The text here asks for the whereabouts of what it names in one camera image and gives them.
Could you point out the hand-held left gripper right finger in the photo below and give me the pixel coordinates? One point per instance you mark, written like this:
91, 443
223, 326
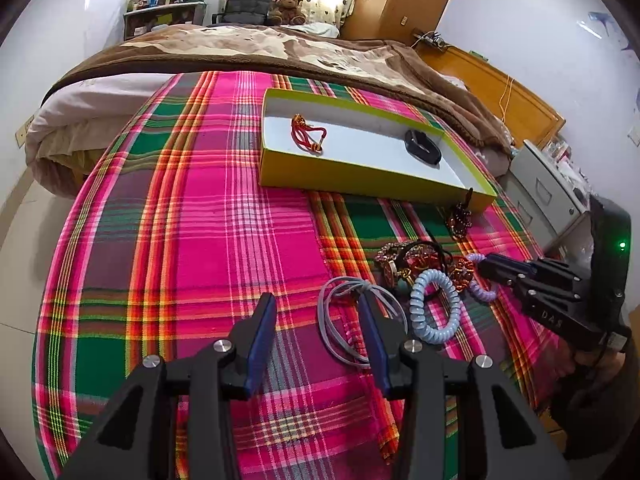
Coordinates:
375, 345

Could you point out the yellow mattress cover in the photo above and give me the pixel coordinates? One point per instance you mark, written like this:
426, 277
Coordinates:
55, 165

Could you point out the grey filing cabinet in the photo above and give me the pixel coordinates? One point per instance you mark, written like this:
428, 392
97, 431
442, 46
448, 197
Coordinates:
540, 180

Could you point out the black chair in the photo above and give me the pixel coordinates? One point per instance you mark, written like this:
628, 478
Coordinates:
245, 5

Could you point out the brown teddy bear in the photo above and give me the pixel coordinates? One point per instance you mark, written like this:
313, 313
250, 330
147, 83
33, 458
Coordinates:
289, 10

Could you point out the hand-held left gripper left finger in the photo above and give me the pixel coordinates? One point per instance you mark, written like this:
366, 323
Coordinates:
262, 340

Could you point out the yellow-green cardboard box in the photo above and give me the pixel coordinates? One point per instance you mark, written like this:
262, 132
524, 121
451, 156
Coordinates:
370, 175

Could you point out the white bed sheet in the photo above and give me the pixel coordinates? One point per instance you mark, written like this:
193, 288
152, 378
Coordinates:
90, 105

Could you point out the person's right forearm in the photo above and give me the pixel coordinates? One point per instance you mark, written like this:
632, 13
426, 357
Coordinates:
600, 420

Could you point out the black smart band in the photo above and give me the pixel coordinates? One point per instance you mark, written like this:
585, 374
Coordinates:
412, 141

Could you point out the pink green plaid blanket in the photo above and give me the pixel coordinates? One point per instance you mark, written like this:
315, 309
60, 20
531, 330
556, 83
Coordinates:
200, 235

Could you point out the wooden headboard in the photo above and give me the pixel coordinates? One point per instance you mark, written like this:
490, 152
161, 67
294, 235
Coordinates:
500, 90

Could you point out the brown plush blanket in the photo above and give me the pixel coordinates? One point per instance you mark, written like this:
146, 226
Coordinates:
225, 45

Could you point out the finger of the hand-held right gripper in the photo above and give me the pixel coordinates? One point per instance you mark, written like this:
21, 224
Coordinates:
550, 305
505, 267

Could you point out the power strip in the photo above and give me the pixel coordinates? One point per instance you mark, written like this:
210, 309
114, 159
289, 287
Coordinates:
430, 38

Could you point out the person's right hand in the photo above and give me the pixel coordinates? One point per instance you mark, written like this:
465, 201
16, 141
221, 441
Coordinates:
600, 362

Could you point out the wall socket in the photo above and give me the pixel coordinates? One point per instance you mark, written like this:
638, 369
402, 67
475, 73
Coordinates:
22, 132

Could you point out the white pillow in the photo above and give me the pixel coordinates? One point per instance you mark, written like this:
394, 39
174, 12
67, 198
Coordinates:
315, 29

